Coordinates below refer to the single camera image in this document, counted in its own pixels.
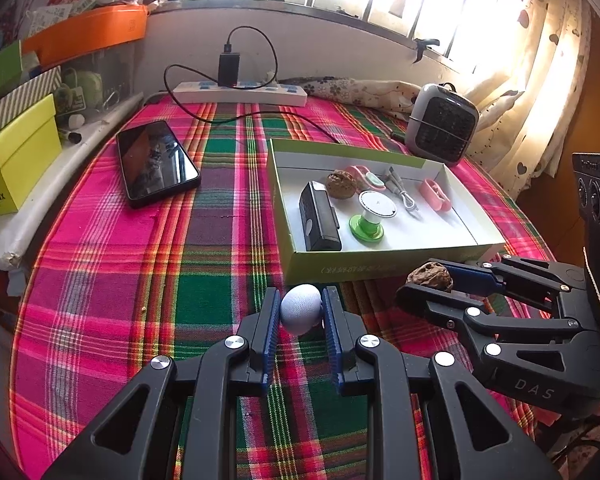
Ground shallow green white cardboard box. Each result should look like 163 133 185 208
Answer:
266 137 507 285

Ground striped box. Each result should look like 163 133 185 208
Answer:
0 65 64 149

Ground pale grey ball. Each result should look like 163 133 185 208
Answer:
280 284 325 337

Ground pink carabiner clip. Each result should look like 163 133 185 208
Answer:
419 178 454 211

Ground black charger cable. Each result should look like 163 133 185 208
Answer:
163 25 412 147

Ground clear storage bin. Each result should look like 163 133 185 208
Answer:
55 45 142 122

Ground brown walnut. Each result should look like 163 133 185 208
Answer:
326 170 357 200
406 259 455 292

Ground white power strip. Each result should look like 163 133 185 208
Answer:
172 80 309 108

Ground small grey heater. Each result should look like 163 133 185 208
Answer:
405 82 481 167

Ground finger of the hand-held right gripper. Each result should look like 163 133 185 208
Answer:
447 255 589 320
396 282 583 357

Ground yellow-green box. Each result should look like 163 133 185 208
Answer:
0 93 64 220

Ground plaid tablecloth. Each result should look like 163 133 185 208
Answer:
10 95 566 480

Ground black smartphone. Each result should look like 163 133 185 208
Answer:
116 120 202 210

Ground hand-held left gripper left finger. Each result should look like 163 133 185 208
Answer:
42 287 284 480

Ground cream heart print curtain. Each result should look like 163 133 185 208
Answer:
460 0 594 202

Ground floral cloth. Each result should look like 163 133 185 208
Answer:
280 76 424 121

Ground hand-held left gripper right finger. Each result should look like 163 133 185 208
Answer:
321 285 563 480

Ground black charger plug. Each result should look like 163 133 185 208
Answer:
217 51 242 89

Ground orange box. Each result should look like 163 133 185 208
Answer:
21 4 150 69

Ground white usb cable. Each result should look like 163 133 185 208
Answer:
381 166 425 221

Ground black window clamp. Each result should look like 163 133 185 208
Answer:
412 37 441 64

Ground pink case with green button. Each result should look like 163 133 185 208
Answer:
344 164 389 192

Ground black rectangular case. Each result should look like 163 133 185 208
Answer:
299 181 344 253

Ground white green spool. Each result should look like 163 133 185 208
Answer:
348 190 399 240

